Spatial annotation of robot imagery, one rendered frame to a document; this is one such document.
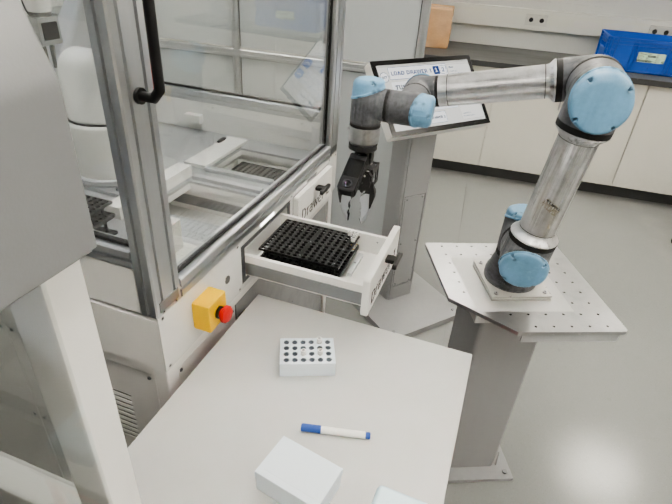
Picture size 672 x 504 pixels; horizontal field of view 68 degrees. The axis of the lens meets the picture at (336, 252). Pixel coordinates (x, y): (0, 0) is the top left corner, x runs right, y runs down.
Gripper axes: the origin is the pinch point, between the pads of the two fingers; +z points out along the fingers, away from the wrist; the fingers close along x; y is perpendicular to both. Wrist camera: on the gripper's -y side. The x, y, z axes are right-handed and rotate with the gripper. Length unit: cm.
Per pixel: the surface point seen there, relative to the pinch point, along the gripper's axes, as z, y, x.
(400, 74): -19, 89, 11
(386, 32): -25, 152, 34
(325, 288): 11.5, -17.4, 0.7
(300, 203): 6.5, 14.0, 21.1
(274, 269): 10.0, -17.1, 14.8
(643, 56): -8, 307, -111
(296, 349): 18.8, -32.9, 1.6
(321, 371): 20.2, -35.8, -5.8
